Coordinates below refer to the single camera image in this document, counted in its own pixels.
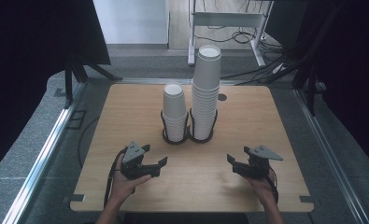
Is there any black metal stand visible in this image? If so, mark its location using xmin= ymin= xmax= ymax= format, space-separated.
xmin=291 ymin=59 xmax=318 ymax=117

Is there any bundle of black floor cables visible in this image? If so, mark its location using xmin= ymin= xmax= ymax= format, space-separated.
xmin=219 ymin=40 xmax=302 ymax=87

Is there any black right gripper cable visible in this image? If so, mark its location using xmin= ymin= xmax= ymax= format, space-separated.
xmin=267 ymin=166 xmax=280 ymax=205

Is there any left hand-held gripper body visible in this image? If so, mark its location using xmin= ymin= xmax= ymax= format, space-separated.
xmin=120 ymin=141 xmax=160 ymax=181

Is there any black tripod stand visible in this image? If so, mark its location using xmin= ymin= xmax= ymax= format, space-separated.
xmin=63 ymin=50 xmax=124 ymax=110

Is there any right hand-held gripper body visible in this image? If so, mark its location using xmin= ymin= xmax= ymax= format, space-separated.
xmin=242 ymin=145 xmax=284 ymax=181

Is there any black cable under desk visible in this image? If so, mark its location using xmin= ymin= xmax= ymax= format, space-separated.
xmin=193 ymin=24 xmax=257 ymax=45

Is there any black curtain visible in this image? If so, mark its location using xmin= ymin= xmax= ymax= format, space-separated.
xmin=264 ymin=0 xmax=369 ymax=175
xmin=0 ymin=0 xmax=112 ymax=180

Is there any white metal desk frame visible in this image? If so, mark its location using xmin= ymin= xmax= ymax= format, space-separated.
xmin=187 ymin=0 xmax=274 ymax=68

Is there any white partition panel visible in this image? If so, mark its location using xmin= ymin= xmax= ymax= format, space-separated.
xmin=92 ymin=0 xmax=170 ymax=45

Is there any aluminium rail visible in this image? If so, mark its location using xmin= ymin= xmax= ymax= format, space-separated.
xmin=293 ymin=88 xmax=369 ymax=224
xmin=2 ymin=82 xmax=87 ymax=224
xmin=116 ymin=77 xmax=246 ymax=86

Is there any thin black floor cable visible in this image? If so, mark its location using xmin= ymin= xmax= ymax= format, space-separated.
xmin=77 ymin=116 xmax=101 ymax=170

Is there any person's left hand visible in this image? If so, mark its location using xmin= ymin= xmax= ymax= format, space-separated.
xmin=108 ymin=153 xmax=153 ymax=205

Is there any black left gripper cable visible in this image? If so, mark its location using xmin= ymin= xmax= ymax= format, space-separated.
xmin=103 ymin=147 xmax=129 ymax=208

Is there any stack of white paper cups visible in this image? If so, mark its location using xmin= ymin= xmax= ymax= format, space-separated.
xmin=162 ymin=81 xmax=189 ymax=144
xmin=190 ymin=44 xmax=222 ymax=141

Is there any white power strip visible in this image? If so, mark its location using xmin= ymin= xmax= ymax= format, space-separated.
xmin=271 ymin=62 xmax=288 ymax=76

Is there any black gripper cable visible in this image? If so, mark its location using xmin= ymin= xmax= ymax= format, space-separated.
xmin=267 ymin=166 xmax=280 ymax=205
xmin=103 ymin=147 xmax=129 ymax=208

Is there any person's right hand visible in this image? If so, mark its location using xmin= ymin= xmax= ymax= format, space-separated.
xmin=245 ymin=174 xmax=278 ymax=209

